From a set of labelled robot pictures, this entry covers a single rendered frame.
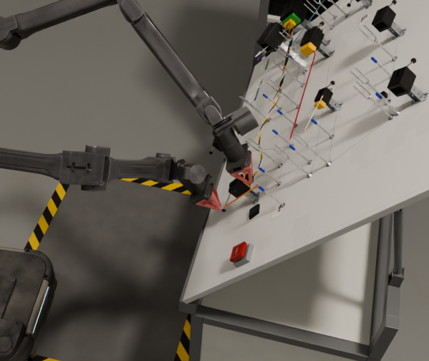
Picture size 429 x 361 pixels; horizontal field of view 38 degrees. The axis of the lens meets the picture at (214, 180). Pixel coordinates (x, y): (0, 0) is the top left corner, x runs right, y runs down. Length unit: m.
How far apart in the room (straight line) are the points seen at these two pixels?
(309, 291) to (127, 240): 1.30
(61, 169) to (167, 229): 1.78
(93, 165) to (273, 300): 0.85
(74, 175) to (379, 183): 0.71
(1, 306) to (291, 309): 1.25
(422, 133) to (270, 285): 0.81
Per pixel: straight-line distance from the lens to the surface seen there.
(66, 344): 2.92
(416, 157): 1.51
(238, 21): 4.50
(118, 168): 1.60
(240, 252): 1.77
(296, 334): 2.04
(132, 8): 1.86
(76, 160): 1.47
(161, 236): 3.17
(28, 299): 2.77
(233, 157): 1.82
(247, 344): 2.13
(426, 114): 1.59
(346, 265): 2.21
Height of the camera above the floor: 2.59
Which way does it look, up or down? 49 degrees down
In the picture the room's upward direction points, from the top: 5 degrees clockwise
